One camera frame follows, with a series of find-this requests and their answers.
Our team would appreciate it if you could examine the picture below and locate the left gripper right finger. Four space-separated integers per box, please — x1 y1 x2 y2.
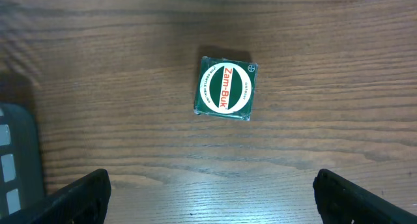
313 169 416 224

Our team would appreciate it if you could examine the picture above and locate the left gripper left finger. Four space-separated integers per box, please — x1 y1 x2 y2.
1 169 111 224

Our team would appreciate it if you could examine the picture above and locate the dark green round-label packet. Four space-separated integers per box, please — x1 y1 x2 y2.
194 56 258 121

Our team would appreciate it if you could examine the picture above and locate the dark grey plastic basket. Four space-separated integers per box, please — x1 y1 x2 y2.
1 102 46 218

